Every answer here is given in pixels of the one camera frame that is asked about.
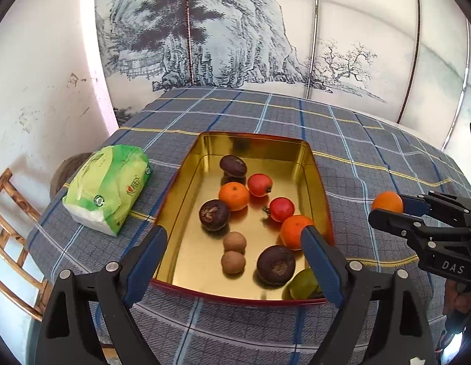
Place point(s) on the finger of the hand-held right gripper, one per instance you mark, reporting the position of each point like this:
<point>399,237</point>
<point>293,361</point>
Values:
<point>416,204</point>
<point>391,223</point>

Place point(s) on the blue grey plaid tablecloth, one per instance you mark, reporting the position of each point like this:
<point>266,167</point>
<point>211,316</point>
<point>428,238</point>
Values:
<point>372,152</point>

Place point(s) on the dark brown passion fruit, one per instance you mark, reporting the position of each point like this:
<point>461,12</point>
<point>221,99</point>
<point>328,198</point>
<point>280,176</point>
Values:
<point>276,265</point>
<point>233,165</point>

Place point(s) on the green round fruit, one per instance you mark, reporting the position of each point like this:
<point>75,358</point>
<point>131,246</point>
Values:
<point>302,287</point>

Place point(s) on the brown kiwi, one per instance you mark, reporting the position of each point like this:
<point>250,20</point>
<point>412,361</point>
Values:
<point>234,242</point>
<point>232,262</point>

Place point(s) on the wooden chair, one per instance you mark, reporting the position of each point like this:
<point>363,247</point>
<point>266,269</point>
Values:
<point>5,179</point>

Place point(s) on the red round fruit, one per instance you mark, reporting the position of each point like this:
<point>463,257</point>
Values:
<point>283,210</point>
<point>260,185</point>

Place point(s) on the dark round stool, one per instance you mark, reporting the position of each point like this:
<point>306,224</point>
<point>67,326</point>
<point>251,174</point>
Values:
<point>66,171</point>

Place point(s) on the small orange tangerine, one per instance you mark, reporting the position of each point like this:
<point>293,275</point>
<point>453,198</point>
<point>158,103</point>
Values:
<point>234,196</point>

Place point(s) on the smooth light orange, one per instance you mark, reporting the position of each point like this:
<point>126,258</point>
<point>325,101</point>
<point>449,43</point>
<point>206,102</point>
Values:
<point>387,201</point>

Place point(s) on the person's right hand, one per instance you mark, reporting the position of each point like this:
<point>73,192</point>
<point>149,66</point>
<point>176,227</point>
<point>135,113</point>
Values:
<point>459,300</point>

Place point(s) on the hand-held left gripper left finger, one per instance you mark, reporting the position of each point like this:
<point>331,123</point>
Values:
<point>144,270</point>

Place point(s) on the dark passion fruit tan patch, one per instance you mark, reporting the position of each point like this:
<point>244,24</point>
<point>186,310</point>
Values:
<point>214,215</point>

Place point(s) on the landscape painted screen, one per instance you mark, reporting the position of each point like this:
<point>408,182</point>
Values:
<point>239,26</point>

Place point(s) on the red and gold tin box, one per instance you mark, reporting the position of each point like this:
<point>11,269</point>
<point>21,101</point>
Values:
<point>189,213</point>

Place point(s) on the green tissue pack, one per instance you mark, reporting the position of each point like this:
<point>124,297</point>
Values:
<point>106,186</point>

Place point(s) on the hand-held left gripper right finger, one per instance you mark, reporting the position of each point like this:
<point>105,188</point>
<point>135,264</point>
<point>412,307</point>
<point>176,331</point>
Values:
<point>322,270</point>

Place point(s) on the deep orange rough tangerine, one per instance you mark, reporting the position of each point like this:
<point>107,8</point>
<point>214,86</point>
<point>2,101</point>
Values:
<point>294,232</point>

